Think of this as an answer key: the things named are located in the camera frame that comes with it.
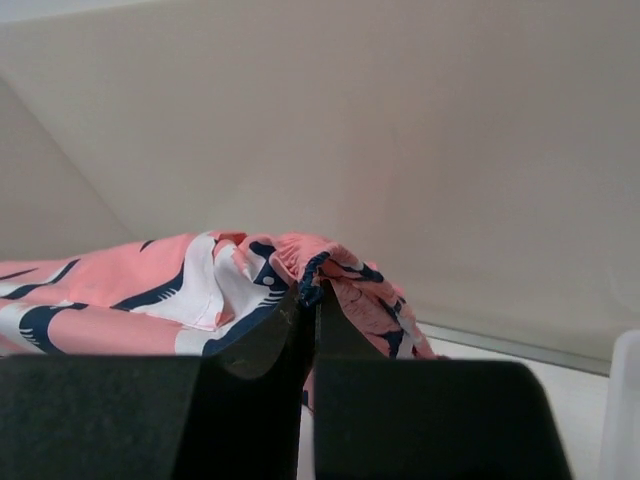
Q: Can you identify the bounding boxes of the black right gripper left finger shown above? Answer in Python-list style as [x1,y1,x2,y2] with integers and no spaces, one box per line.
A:
[1,289,314,479]

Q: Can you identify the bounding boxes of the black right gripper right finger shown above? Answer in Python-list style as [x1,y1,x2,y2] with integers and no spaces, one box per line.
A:
[313,283,571,480]

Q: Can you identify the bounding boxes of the pink shark print shorts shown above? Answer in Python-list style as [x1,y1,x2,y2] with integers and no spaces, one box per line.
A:
[0,229,454,416]

